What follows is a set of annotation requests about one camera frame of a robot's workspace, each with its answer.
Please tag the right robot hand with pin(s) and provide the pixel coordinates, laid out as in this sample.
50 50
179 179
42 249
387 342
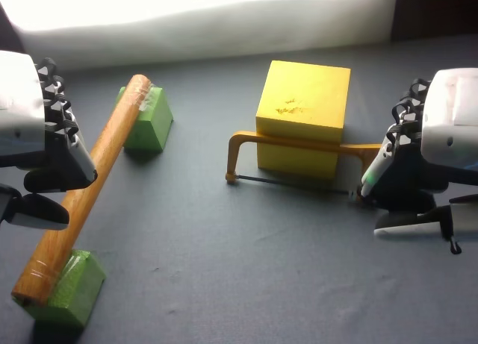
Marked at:
448 135

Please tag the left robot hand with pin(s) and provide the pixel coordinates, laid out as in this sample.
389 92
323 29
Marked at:
22 109

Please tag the round wooden dowel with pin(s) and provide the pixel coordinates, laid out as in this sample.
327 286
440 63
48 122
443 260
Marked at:
108 150

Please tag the green support block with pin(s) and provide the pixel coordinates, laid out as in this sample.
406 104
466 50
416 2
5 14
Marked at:
153 124
74 291

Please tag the yellow cube block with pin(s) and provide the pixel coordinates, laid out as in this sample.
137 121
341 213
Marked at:
302 97

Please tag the white backdrop sheet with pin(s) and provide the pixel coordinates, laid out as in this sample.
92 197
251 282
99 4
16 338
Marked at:
186 27

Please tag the grey tablecloth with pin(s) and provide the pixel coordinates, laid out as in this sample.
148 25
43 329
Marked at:
224 265

